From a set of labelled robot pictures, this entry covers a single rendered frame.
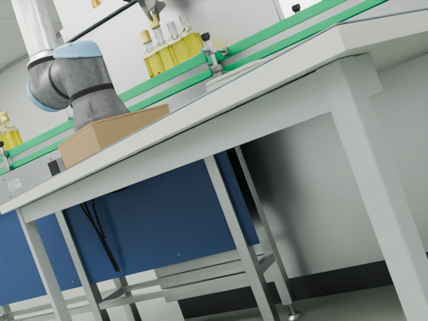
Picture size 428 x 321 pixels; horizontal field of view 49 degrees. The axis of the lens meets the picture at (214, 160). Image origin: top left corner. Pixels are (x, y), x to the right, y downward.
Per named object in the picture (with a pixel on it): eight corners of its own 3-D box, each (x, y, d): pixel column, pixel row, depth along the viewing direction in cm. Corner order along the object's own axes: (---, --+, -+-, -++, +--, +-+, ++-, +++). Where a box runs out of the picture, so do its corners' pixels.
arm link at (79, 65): (85, 86, 115) (65, 33, 115) (57, 104, 124) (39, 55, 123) (122, 81, 124) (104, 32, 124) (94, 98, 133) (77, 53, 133)
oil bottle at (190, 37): (218, 82, 167) (197, 25, 166) (211, 83, 162) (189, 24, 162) (206, 88, 170) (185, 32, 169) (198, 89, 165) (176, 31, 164)
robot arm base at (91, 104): (97, 123, 113) (82, 85, 113) (65, 141, 123) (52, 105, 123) (143, 113, 124) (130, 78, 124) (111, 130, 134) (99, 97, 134)
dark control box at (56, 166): (84, 174, 179) (76, 153, 179) (69, 178, 172) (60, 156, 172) (69, 179, 183) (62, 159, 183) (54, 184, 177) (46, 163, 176)
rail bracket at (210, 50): (237, 69, 155) (223, 33, 155) (213, 70, 141) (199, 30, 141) (229, 72, 157) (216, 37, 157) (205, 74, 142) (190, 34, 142)
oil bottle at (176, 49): (206, 88, 170) (185, 32, 170) (198, 89, 165) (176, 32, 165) (193, 94, 173) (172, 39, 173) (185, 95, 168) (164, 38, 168)
